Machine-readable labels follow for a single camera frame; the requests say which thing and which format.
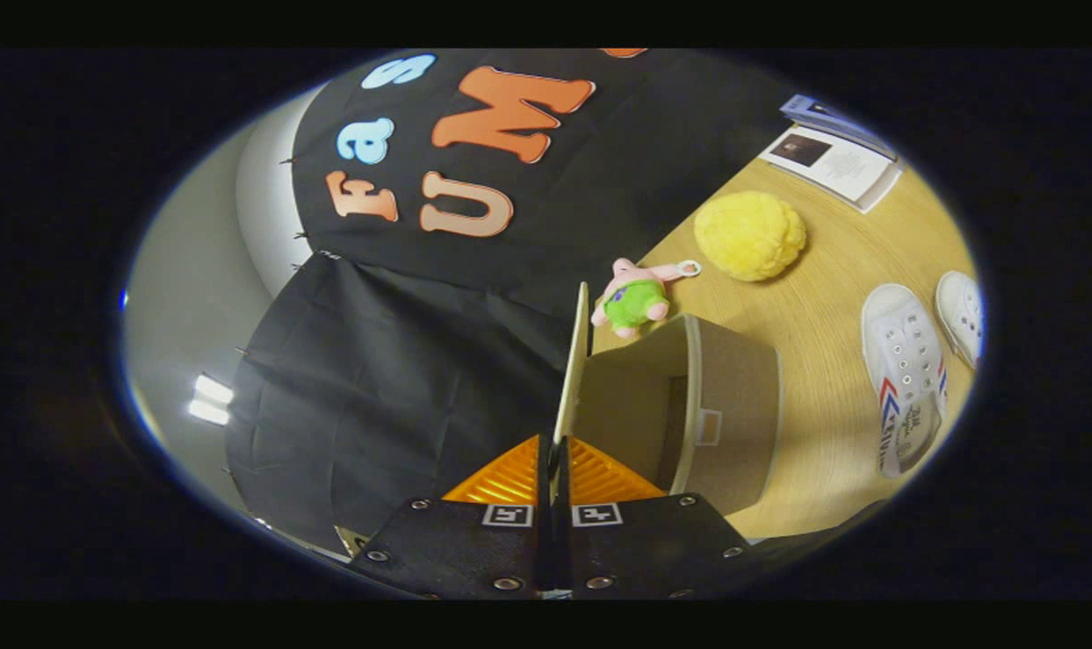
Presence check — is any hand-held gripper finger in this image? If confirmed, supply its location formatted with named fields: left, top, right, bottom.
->
left=347, top=434, right=555, bottom=600
left=555, top=434, right=754, bottom=600

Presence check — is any beige fabric storage box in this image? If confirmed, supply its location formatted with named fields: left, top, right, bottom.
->
left=553, top=282, right=783, bottom=516

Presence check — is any white canvas shoe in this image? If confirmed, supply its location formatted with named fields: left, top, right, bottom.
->
left=935, top=270, right=986, bottom=372
left=861, top=283, right=949, bottom=480

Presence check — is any black backdrop cloth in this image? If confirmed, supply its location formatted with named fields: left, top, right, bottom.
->
left=224, top=48, right=871, bottom=558

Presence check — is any pink starfish plush toy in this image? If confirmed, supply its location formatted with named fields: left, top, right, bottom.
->
left=591, top=257, right=702, bottom=340

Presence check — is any yellow round plush toy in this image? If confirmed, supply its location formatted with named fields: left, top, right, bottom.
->
left=694, top=190, right=808, bottom=282

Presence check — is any white book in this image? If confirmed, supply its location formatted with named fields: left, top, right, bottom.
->
left=759, top=124, right=904, bottom=214

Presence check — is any blue book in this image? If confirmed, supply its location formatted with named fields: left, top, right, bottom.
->
left=780, top=94, right=898, bottom=161

